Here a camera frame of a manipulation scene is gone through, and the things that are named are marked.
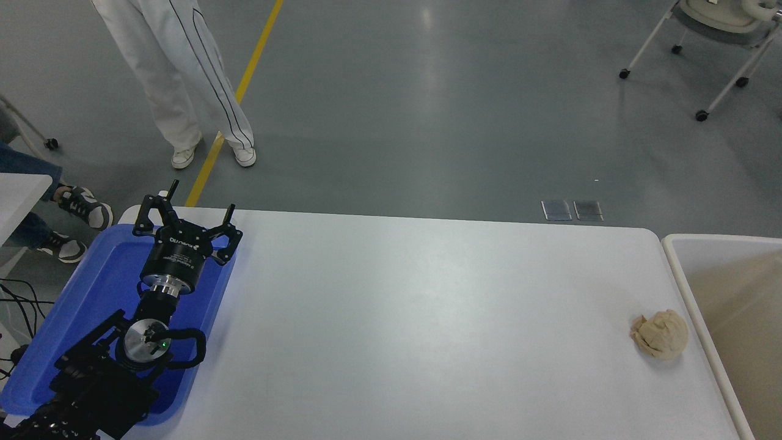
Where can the metal floor plate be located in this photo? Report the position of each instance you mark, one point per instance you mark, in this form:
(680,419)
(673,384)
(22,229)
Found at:
(556,209)
(588,209)

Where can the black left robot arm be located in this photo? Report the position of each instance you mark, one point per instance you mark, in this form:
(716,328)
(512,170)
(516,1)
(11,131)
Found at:
(91,385)

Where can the large pale bin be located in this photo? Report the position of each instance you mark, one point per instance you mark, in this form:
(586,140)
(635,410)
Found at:
(739,318)

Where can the blue plastic tray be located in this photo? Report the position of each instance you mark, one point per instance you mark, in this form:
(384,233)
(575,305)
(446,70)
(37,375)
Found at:
(110,287)

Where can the white wheeled chair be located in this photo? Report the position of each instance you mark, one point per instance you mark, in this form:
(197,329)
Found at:
(721,15)

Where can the grey chair leg with caster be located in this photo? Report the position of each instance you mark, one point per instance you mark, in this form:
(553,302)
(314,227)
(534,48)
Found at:
(24,125)

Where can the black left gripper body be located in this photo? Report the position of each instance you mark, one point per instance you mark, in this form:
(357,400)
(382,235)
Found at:
(174,260)

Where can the standing person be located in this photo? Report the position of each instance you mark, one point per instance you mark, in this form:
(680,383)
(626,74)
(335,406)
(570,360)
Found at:
(177,73)

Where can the crumpled tan paper ball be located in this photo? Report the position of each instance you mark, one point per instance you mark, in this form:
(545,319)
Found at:
(661,335)

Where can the seated person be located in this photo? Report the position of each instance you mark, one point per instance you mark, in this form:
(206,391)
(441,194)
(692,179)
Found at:
(79,205)

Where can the small white table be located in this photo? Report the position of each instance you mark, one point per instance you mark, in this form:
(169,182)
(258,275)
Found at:
(18,195)

